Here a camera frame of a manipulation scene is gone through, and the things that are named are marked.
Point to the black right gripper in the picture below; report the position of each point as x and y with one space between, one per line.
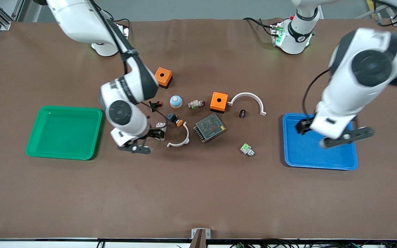
154 132

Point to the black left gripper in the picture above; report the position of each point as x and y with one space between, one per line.
303 126

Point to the white red circuit breaker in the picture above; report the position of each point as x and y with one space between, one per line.
161 125

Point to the black cylindrical capacitor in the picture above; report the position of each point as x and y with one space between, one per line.
242 113

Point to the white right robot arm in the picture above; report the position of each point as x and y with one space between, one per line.
81 20

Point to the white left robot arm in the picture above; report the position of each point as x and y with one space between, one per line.
370 65

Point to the black orange-capped push button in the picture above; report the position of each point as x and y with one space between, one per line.
172 118

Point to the blue plastic tray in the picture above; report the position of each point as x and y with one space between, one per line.
302 155

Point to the blue dome push button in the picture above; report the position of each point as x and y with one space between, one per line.
176 102

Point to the white green red indicator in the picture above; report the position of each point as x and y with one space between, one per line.
195 104

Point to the metal mesh power supply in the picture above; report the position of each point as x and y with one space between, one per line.
209 128

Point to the orange black button box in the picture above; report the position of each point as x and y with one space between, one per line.
164 77
215 103

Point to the green white terminal block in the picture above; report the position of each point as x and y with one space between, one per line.
246 148

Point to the brown table cover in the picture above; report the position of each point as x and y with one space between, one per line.
198 193

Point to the green plastic tray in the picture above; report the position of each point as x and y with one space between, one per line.
47 148

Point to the black red switch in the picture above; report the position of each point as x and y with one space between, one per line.
154 106

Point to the small white curved bracket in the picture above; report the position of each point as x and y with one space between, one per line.
186 134

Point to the large white curved bracket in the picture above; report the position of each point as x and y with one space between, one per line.
250 94

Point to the grey metal table bracket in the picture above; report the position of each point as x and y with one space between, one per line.
201 236

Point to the aluminium frame profile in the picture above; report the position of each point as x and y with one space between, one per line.
2 19

